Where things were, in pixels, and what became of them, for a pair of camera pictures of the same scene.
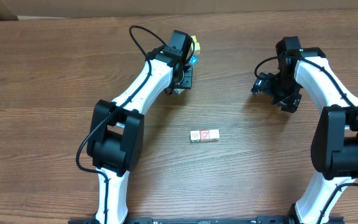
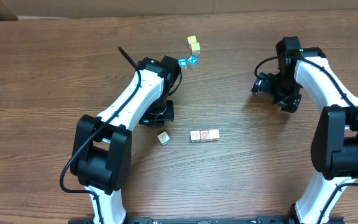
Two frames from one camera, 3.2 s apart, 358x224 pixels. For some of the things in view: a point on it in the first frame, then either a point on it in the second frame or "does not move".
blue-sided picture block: x=178 y=90 → x=164 y=138
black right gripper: x=291 y=101 does not move
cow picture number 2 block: x=214 y=135 does not move
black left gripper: x=186 y=81 → x=168 y=114
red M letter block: x=195 y=136 does not move
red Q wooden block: x=204 y=135 does not move
